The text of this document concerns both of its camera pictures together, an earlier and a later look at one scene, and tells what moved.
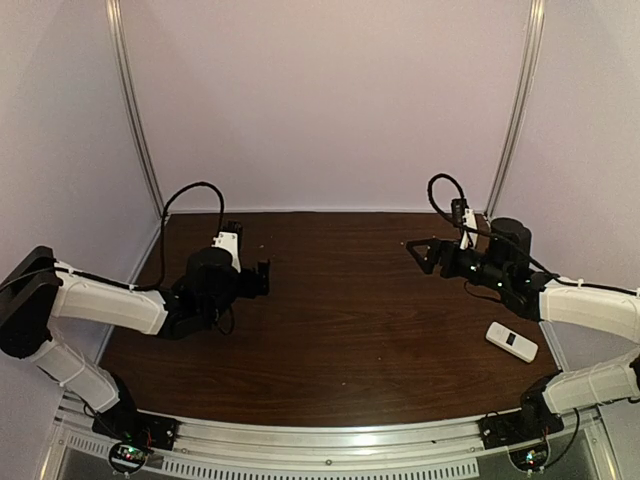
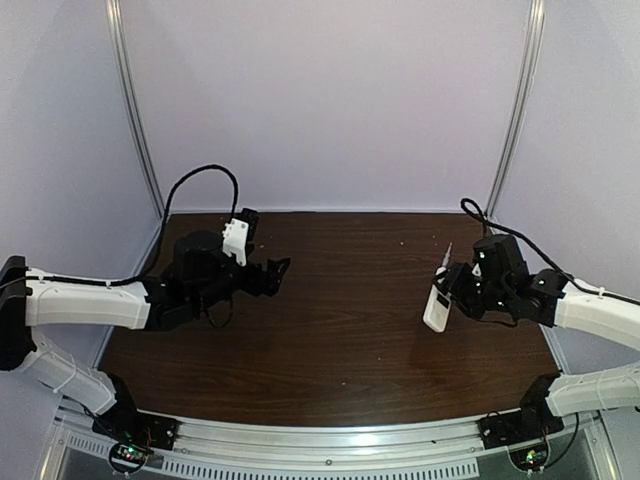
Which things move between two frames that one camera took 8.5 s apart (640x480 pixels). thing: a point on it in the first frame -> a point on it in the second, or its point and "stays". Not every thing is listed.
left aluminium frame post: x=116 y=20 stays
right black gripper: x=445 y=258 -> x=460 y=282
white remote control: x=512 y=342 -> x=437 y=309
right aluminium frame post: x=521 y=106 stays
